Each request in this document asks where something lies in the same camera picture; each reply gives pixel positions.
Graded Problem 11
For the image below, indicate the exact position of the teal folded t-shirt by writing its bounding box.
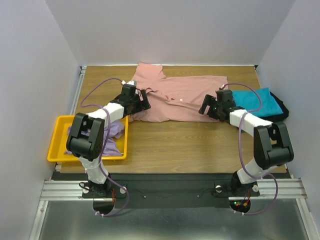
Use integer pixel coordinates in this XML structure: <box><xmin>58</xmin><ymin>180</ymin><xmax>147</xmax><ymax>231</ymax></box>
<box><xmin>232</xmin><ymin>88</ymin><xmax>270</xmax><ymax>111</ymax></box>

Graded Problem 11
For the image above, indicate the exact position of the black folded t-shirt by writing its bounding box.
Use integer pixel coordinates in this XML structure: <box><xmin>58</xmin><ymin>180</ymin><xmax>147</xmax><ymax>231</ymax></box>
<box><xmin>252</xmin><ymin>92</ymin><xmax>290</xmax><ymax>123</ymax></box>

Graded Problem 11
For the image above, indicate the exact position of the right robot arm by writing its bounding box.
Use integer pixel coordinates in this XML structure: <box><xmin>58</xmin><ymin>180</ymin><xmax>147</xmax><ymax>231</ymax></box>
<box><xmin>198</xmin><ymin>88</ymin><xmax>294</xmax><ymax>197</ymax></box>

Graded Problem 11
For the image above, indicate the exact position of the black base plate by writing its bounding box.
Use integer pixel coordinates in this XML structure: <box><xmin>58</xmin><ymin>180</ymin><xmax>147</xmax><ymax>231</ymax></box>
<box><xmin>51</xmin><ymin>172</ymin><xmax>293</xmax><ymax>210</ymax></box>

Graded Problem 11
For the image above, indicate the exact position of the yellow plastic tray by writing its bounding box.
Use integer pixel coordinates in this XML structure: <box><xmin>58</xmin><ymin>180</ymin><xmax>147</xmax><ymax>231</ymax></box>
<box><xmin>47</xmin><ymin>115</ymin><xmax>129</xmax><ymax>162</ymax></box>

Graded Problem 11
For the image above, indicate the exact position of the pink graphic t-shirt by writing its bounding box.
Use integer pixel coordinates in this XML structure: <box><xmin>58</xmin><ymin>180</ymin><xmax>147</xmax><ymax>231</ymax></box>
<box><xmin>129</xmin><ymin>62</ymin><xmax>228</xmax><ymax>123</ymax></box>

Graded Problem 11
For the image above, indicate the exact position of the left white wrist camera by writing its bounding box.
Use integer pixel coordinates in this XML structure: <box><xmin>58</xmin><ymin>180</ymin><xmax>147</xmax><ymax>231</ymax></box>
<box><xmin>121</xmin><ymin>80</ymin><xmax>137</xmax><ymax>86</ymax></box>

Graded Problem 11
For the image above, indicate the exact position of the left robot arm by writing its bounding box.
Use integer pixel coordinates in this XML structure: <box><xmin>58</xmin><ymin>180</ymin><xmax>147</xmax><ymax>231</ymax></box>
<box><xmin>66</xmin><ymin>80</ymin><xmax>151</xmax><ymax>198</ymax></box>

